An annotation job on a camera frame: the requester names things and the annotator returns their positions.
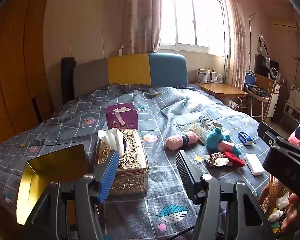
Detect white crumpled plastic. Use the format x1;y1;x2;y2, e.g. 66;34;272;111
275;192;290;210

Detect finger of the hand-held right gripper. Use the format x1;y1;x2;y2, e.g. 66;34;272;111
257;122;280;147
263;136;300;195

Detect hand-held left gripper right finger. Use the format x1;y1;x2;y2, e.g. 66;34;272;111
176;150;278;240

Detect gold ornate tissue box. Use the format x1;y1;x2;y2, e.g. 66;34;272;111
94;128;150;196

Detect wicker basket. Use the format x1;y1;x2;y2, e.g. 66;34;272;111
257;174;299;230

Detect blue folding chair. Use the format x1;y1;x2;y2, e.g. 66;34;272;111
244;70;270;120

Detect teal plush toy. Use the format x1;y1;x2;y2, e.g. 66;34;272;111
206;127;243;157

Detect black rolled mat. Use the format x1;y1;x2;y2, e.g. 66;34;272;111
60;57;76;105

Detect beige snack packet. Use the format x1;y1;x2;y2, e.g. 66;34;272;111
182;121;217;146

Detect gold tin box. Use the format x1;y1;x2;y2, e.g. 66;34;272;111
16;144;88;226

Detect red sock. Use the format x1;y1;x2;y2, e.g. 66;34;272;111
221;151;245;167

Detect window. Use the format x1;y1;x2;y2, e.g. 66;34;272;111
160;0;228;57

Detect grey checked printed blanket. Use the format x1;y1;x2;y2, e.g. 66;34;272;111
0;84;273;240

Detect white tissue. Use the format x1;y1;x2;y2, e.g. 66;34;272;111
97;127;124;155

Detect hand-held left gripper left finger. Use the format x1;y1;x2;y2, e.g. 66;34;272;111
20;150;120;240

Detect white shelf cabinet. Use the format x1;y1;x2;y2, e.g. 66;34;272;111
282;101;300;130

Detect brown wooden board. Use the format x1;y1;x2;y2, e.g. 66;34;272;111
254;74;275;120

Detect blue tissue pack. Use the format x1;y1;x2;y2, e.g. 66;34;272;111
237;131;254;146

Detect wooden wardrobe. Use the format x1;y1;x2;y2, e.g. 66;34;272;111
0;0;53;155

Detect brown hair scrunchie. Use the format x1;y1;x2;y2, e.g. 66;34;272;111
204;152;229;167

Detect wooden bedside table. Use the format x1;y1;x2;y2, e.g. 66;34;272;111
193;81;248;103

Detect white sock with blue band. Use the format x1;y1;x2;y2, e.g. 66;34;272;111
198;115;213;130

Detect black electronic device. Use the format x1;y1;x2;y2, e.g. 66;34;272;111
256;54;279;78

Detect grey yellow blue headboard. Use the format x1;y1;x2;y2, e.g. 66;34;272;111
72;52;188;102

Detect pink rolled socks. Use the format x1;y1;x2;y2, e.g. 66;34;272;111
165;131;199;152

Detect purple cardboard box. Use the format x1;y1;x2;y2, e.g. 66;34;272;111
106;102;138;132

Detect person's right hand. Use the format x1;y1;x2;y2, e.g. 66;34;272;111
281;193;300;232

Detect pink patterned curtain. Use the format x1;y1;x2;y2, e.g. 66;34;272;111
119;0;165;55
219;0;252;90

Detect white milk powder can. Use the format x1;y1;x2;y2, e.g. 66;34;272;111
197;68;211;84

